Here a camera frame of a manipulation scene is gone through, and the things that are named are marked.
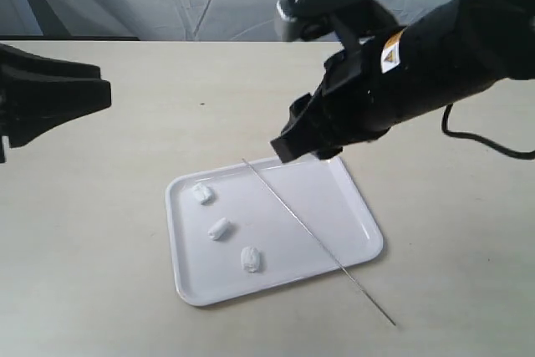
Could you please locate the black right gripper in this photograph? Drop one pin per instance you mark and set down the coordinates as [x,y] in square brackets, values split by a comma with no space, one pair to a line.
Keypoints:
[359,100]

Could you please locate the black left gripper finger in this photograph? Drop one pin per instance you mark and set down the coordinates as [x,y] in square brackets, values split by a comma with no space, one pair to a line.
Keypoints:
[30,108]
[32,63]

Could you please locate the thin metal skewer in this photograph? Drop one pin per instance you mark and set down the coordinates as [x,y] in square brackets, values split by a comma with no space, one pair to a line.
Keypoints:
[329,253]

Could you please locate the white marshmallow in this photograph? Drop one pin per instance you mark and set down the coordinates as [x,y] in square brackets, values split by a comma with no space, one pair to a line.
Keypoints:
[220,229]
[202,194]
[251,259]

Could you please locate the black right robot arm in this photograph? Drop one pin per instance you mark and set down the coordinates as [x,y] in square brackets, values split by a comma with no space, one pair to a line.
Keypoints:
[462,48]

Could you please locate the white plastic tray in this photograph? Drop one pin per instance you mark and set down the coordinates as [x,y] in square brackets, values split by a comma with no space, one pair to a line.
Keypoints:
[322,193]

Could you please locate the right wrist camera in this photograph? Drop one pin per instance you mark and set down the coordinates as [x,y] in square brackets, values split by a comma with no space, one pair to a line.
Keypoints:
[350,20]

